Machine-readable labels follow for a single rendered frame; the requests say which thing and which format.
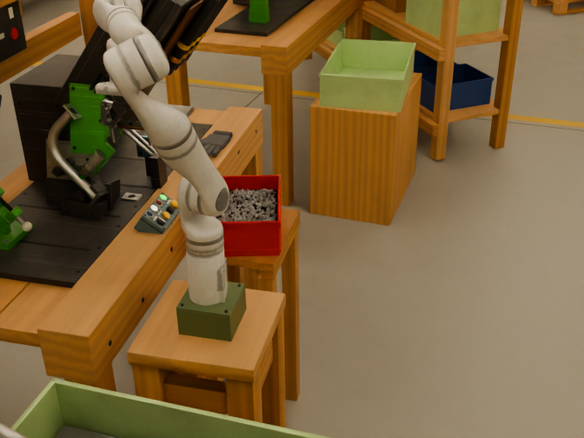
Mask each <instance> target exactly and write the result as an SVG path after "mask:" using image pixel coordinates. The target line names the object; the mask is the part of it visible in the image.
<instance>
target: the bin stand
mask: <svg viewBox="0 0 584 438"><path fill-rule="evenodd" d="M299 227H300V210H295V209H282V252H281V253H280V255H275V256H225V257H226V259H227V277H228V282H237V283H243V284H245V282H244V267H247V268H253V269H260V270H261V272H260V274H259V276H258V277H257V290H262V291H269V292H276V293H277V278H276V274H277V272H278V270H279V268H280V267H281V265H282V292H283V293H284V294H285V296H286V305H285V308H284V310H283V320H284V361H285V399H287V400H292V401H297V399H298V396H299V394H300V340H299V247H298V229H299ZM206 379H210V380H215V381H221V382H223V378H218V377H213V376H206Z"/></svg>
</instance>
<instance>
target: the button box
mask: <svg viewBox="0 0 584 438"><path fill-rule="evenodd" d="M161 195H164V196H166V195H165V194H164V193H163V192H162V193H161V194H160V195H159V196H158V197H157V199H155V201H154V202H153V203H152V204H151V205H150V206H149V208H148V209H147V210H146V211H145V212H144V213H143V215H142V217H141V218H140V219H139V221H138V222H137V224H136V226H135V227H134V229H136V230H137V231H140V232H146V233H154V234H163V233H164V232H165V230H166V229H167V228H168V226H169V225H170V224H171V223H172V222H173V221H174V219H175V218H176V216H177V215H178V214H179V208H177V209H175V208H174V210H175V211H174V213H169V212H168V211H167V210H166V208H167V207H168V206H171V205H170V202H171V201H172V199H171V198H170V197H168V196H166V200H163V199H162V198H161ZM156 200H159V201H161V202H162V205H158V204H157V203H156ZM151 206H156V207H157V210H153V209H152V208H151ZM171 207H172V206H171ZM147 211H150V212H151V213H152V214H153V216H148V215H147V213H146V212H147ZM164 211H166V212H168V213H169V214H170V217H169V219H165V218H164V217H163V216H162V213H163V212H164ZM158 217H163V218H164V219H165V221H166V223H165V224H164V225H161V224H159V223H158V222H157V218H158Z"/></svg>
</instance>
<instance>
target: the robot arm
mask: <svg viewBox="0 0 584 438"><path fill-rule="evenodd" d="M142 14H143V6H142V3H141V0H95V2H94V3H93V15H94V18H95V20H96V22H97V24H98V25H99V26H100V28H102V29H103V30H105V31H106V32H108V33H109V35H110V37H111V38H110V39H109V40H108V41H107V43H106V47H107V51H106V52H105V53H104V55H103V63H104V66H105V69H106V71H107V72H108V74H109V82H106V83H98V84H97V85H96V86H95V87H96V93H97V94H101V95H111V96H112V99H113V102H112V101H110V100H109V99H108V98H106V99H104V100H103V101H102V102H101V125H106V126H108V127H109V132H110V138H111V140H113V143H117V142H118V141H119V140H120V137H119V131H118V125H116V124H117V123H118V122H119V120H120V119H122V120H123V121H124V122H128V121H131V122H133V123H136V122H137V121H138V122H139V123H140V124H141V125H142V126H143V129H144V130H145V132H146V134H147V136H148V139H149V146H153V147H154V148H155V150H156V152H157V154H158V155H159V156H160V157H161V158H162V160H163V161H164V162H165V163H167V164H168V165H169V166H170V167H171V168H172V169H173V170H174V171H176V172H177V173H178V174H180V175H181V176H182V179H181V181H180V183H179V186H178V191H177V201H178V208H179V214H180V221H181V226H182V231H183V232H184V234H185V245H186V257H187V269H188V280H189V298H190V300H191V301H192V302H194V303H196V304H199V305H204V306H209V305H214V304H217V303H219V302H225V300H226V295H227V291H228V289H229V288H228V277H227V259H226V257H224V239H223V226H222V224H221V222H220V221H219V220H218V219H216V218H215V216H219V215H221V214H222V213H223V212H225V210H226V209H227V207H228V206H229V188H228V185H227V183H226V182H225V180H224V179H223V177H222V176H221V174H220V173H219V172H218V170H217V169H216V167H215V166H214V164H213V163H212V162H211V161H210V159H209V156H208V154H207V153H206V151H205V149H204V147H203V146H202V144H201V142H200V140H199V138H198V136H197V134H196V131H195V129H194V127H193V125H192V124H191V122H190V120H189V118H188V117H187V116H186V115H185V114H184V113H183V112H182V111H180V110H179V109H177V108H175V107H173V106H171V105H168V104H167V103H162V102H159V101H157V100H155V99H153V98H151V97H149V96H147V95H146V94H145V93H144V89H145V88H147V87H149V86H150V85H152V84H154V83H155V82H156V83H157V82H159V81H161V80H162V79H164V78H165V77H166V76H167V75H168V74H169V60H168V58H167V57H166V55H165V52H164V51H163V48H162V46H161V44H160V43H159V41H158V40H157V39H156V37H155V36H154V35H153V34H152V33H151V32H150V31H149V30H148V29H147V28H146V27H144V26H143V25H142V23H141V20H142ZM111 107H112V108H113V110H114V111H115V112H116V114H115V116H114V117H113V118H112V120H111V119H110V109H111Z"/></svg>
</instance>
